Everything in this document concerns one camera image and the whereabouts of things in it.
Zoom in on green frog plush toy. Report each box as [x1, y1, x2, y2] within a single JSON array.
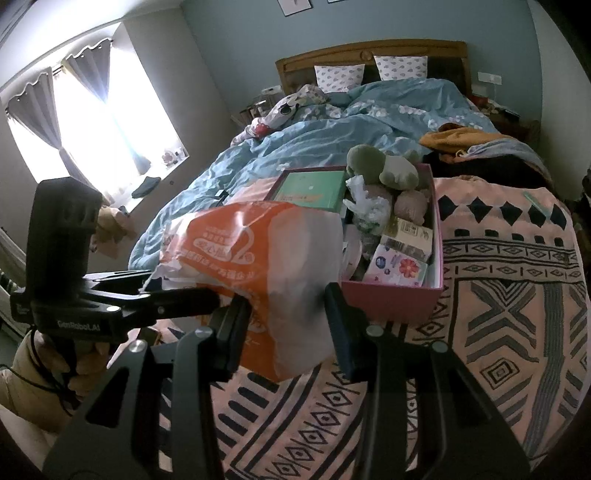
[[346, 144, 424, 191]]

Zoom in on pink cardboard box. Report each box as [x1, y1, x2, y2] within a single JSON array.
[[263, 161, 447, 325]]

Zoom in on blue floral duvet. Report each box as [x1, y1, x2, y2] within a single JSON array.
[[128, 78, 502, 274]]

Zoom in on brown cardboard carton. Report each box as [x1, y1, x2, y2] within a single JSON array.
[[379, 217, 435, 265]]

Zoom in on person's left hand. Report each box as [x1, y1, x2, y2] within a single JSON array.
[[28, 330, 123, 408]]

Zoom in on pink patterned blanket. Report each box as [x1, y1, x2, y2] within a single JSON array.
[[152, 175, 583, 480]]

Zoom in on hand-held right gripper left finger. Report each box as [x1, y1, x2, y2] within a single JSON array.
[[41, 293, 252, 480]]

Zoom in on white cartoon printed cloth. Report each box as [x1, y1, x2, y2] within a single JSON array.
[[230, 85, 327, 148]]

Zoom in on pink plush toy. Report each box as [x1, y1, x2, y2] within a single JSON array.
[[365, 185, 428, 228]]

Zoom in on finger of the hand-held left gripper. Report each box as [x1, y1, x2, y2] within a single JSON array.
[[82, 270, 154, 295], [98, 287, 221, 327]]

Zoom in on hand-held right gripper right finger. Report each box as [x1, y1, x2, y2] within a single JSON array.
[[324, 282, 532, 480]]

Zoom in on person's left forearm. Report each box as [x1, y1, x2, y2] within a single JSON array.
[[0, 344, 75, 435]]

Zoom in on orange and white plastic bag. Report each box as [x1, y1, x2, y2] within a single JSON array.
[[141, 199, 345, 383]]

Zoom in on wooden bed headboard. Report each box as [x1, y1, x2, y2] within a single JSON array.
[[276, 39, 473, 100]]

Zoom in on wooden nightstand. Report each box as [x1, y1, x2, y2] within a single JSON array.
[[471, 95, 542, 140]]

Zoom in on cluttered bedside table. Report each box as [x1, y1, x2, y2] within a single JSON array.
[[230, 85, 283, 128]]

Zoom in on white printed pillow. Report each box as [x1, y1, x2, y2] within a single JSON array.
[[374, 55, 430, 82], [314, 65, 366, 92]]

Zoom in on green flat box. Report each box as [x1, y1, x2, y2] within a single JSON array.
[[269, 170, 348, 213]]

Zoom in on grey cloth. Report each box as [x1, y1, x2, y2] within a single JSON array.
[[466, 138, 553, 186]]

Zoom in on black cloth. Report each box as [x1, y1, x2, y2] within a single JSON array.
[[438, 152, 556, 191]]

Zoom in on floral tissue pack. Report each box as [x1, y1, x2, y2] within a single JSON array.
[[362, 243, 431, 284]]

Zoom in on black item on windowsill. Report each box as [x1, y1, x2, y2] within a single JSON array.
[[131, 175, 163, 199]]

